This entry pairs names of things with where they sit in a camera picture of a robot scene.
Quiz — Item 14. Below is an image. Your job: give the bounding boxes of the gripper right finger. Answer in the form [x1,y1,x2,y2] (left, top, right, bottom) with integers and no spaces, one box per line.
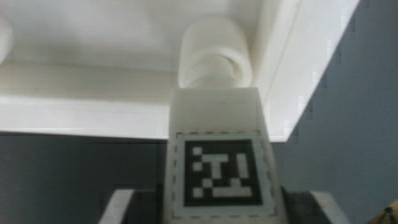
[281,188,352,224]

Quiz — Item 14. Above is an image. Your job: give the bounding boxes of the white leg with tag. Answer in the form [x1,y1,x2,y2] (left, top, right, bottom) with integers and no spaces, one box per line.
[162,16,288,224]

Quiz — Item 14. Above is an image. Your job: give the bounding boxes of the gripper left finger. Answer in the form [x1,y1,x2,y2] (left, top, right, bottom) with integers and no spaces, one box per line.
[98,188,164,224]

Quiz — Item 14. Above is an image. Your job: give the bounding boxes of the white square tabletop part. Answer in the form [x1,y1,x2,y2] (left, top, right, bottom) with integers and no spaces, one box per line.
[0,0,361,142]

